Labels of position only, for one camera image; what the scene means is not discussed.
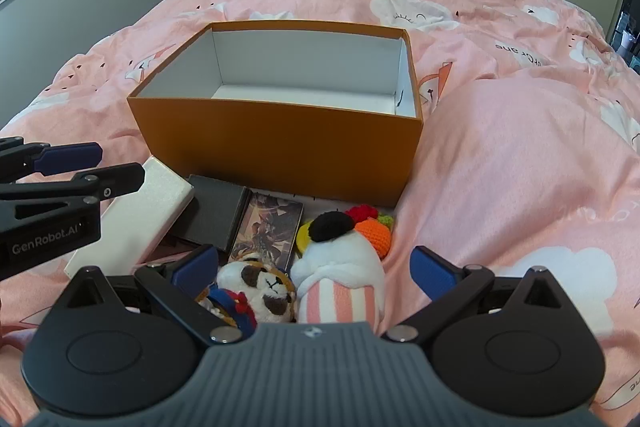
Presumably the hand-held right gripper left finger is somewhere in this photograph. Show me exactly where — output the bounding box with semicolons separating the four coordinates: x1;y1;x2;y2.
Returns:
52;244;246;345

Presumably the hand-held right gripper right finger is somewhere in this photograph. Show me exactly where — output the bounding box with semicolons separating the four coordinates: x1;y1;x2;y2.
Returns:
381;246;581;344

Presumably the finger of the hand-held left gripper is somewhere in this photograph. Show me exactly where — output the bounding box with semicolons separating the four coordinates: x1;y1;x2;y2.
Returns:
0;163;146;235
0;137;103;182

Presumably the long white box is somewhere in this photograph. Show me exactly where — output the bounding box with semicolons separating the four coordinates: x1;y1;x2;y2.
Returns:
65;157;195;280

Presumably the black box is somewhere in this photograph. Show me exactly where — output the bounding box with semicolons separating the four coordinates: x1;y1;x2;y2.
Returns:
170;174;253;253

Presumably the red panda plush toy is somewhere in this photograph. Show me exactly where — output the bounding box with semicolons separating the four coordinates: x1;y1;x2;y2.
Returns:
197;252;298;338

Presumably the illustrated card box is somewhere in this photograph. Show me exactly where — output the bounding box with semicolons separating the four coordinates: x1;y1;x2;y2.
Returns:
227;192;305;275

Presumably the white dog popcorn plush toy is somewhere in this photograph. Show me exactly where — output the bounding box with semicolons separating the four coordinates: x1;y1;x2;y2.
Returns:
290;211;387;333

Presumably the orange cardboard box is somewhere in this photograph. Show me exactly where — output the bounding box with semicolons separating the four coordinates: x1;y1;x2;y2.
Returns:
126;21;425;208

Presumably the pink cloud print blanket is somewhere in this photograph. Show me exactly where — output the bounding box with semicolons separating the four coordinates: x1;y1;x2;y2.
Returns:
0;0;640;413

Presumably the dark furniture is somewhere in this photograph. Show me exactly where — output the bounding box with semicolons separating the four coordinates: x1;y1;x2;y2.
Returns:
607;9;640;72

